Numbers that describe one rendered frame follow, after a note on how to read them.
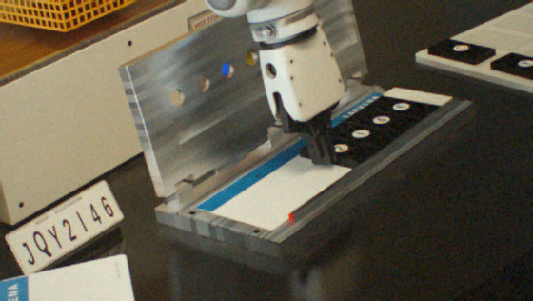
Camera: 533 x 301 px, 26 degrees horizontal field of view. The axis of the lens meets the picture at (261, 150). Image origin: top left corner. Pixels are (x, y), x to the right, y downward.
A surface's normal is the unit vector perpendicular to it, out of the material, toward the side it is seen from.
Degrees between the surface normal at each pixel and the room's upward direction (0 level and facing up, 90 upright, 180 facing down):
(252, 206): 0
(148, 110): 81
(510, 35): 0
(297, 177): 0
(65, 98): 90
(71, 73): 90
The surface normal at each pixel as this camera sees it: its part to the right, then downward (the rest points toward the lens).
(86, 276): -0.14, -0.90
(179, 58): 0.73, 0.03
